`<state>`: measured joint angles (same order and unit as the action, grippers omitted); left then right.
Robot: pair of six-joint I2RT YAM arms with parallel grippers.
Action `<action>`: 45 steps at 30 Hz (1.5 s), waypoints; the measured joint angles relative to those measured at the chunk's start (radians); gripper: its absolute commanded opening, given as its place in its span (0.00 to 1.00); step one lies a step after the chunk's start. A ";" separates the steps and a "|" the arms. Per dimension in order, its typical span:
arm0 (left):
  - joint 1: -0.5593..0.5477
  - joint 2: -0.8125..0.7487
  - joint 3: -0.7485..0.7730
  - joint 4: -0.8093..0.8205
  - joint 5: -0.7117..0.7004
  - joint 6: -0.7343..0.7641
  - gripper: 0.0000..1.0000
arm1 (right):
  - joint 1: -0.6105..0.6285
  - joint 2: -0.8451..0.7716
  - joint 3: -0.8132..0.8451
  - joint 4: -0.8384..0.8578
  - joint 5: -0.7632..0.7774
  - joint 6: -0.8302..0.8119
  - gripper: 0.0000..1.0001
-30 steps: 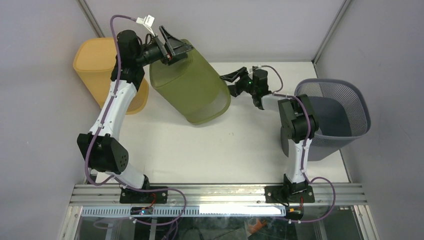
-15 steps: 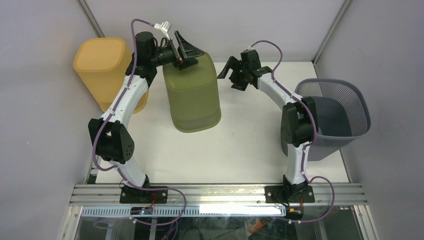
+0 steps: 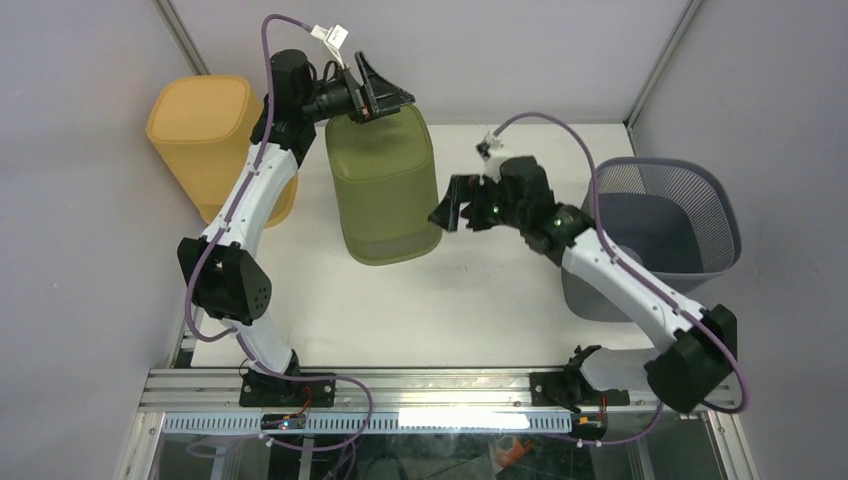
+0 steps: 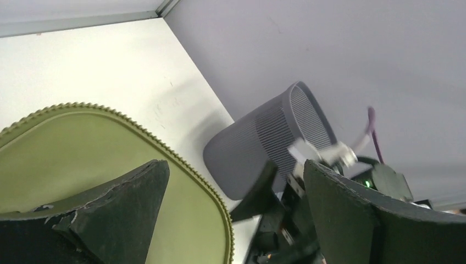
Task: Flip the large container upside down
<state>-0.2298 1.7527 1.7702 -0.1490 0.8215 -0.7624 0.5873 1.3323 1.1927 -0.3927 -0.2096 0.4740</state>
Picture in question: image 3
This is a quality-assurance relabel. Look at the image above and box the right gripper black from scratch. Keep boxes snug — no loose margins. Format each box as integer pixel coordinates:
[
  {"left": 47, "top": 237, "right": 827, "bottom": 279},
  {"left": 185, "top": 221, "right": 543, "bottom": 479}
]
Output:
[{"left": 427, "top": 173, "right": 527, "bottom": 232}]

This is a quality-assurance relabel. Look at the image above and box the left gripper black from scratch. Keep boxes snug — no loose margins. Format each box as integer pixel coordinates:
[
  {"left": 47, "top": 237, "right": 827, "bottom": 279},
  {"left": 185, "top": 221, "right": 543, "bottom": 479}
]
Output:
[{"left": 301, "top": 52, "right": 415, "bottom": 124}]

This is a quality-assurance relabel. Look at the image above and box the green plastic basket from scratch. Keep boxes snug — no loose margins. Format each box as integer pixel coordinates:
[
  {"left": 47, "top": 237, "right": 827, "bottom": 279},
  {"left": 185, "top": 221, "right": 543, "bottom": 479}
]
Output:
[{"left": 325, "top": 105, "right": 442, "bottom": 266}]

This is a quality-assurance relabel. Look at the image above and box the yellow plastic basket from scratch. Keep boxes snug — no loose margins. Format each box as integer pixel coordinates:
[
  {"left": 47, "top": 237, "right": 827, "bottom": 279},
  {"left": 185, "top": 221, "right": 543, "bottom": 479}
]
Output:
[{"left": 146, "top": 75, "right": 263, "bottom": 225}]

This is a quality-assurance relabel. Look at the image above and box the grey plastic basket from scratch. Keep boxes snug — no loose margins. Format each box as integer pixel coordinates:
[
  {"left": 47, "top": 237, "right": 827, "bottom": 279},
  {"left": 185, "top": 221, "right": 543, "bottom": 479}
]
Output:
[{"left": 596, "top": 157, "right": 742, "bottom": 293}]

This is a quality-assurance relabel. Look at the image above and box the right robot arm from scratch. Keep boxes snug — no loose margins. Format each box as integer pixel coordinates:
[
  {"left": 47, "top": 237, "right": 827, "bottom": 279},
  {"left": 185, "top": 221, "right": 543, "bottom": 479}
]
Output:
[{"left": 428, "top": 156, "right": 739, "bottom": 413}]

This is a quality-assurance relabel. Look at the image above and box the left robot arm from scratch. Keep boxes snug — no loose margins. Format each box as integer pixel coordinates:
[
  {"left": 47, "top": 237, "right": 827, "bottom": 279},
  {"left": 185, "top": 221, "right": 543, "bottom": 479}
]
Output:
[{"left": 177, "top": 49, "right": 415, "bottom": 406}]

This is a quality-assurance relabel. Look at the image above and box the orange object under table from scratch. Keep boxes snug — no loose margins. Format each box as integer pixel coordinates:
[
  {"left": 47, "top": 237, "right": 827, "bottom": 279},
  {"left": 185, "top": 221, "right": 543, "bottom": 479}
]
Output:
[{"left": 490, "top": 435, "right": 534, "bottom": 469}]

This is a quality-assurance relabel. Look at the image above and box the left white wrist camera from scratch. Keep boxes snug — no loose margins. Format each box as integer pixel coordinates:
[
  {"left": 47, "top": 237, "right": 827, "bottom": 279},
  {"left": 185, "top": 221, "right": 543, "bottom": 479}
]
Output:
[{"left": 310, "top": 24, "right": 349, "bottom": 69}]

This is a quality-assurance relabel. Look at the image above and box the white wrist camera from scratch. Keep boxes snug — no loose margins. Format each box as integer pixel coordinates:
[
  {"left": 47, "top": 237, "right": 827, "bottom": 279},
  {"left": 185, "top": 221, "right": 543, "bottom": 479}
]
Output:
[
  {"left": 310, "top": 24, "right": 349, "bottom": 69},
  {"left": 475, "top": 132, "right": 514, "bottom": 183}
]

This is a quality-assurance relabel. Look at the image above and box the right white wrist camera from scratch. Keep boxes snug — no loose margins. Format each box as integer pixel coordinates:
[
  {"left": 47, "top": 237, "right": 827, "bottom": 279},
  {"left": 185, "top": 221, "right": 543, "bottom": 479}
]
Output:
[{"left": 475, "top": 132, "right": 514, "bottom": 183}]

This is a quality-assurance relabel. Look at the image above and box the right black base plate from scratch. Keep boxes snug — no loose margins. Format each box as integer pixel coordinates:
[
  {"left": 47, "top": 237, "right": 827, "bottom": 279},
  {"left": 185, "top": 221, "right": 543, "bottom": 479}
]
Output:
[{"left": 529, "top": 370, "right": 631, "bottom": 410}]

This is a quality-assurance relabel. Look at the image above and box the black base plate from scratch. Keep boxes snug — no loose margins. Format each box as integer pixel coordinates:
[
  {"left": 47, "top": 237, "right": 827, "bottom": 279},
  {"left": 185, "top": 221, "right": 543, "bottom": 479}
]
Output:
[
  {"left": 239, "top": 370, "right": 336, "bottom": 408},
  {"left": 529, "top": 370, "right": 631, "bottom": 410}
]

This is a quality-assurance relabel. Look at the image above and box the white slotted cable duct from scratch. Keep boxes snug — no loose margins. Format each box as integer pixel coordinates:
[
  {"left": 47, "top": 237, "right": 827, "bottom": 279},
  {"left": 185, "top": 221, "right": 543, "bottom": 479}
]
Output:
[{"left": 162, "top": 407, "right": 572, "bottom": 436}]

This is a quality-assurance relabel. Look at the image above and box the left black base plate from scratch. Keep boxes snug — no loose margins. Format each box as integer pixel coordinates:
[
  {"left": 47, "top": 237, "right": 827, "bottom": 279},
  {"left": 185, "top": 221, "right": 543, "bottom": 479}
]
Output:
[{"left": 239, "top": 370, "right": 336, "bottom": 408}]

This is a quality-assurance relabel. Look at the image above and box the aluminium mounting rail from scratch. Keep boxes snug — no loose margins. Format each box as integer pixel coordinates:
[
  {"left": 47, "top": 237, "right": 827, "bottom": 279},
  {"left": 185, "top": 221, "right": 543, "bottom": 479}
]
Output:
[{"left": 119, "top": 368, "right": 763, "bottom": 480}]

